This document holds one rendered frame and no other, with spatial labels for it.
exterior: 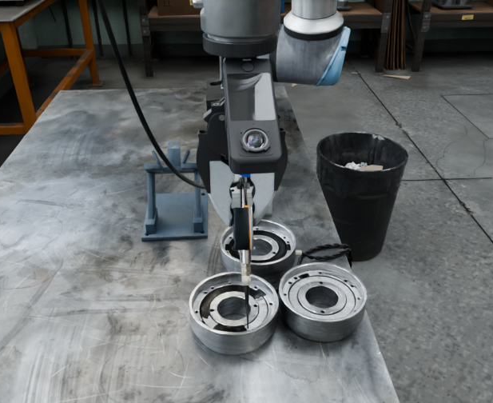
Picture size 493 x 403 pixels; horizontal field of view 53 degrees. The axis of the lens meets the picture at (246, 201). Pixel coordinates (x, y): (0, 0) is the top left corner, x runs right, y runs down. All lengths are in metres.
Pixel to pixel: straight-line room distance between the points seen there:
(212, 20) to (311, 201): 0.46
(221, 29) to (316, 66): 0.56
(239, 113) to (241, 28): 0.07
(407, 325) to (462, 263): 0.45
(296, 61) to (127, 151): 0.38
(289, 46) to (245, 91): 0.56
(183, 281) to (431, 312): 1.32
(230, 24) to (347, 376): 0.38
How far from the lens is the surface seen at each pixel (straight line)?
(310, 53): 1.00
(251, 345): 0.58
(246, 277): 0.56
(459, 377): 1.72
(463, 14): 4.41
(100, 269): 0.73
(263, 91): 0.46
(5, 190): 0.97
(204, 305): 0.61
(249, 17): 0.46
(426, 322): 1.85
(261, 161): 0.42
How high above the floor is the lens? 1.25
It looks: 32 degrees down
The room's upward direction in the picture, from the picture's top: straight up
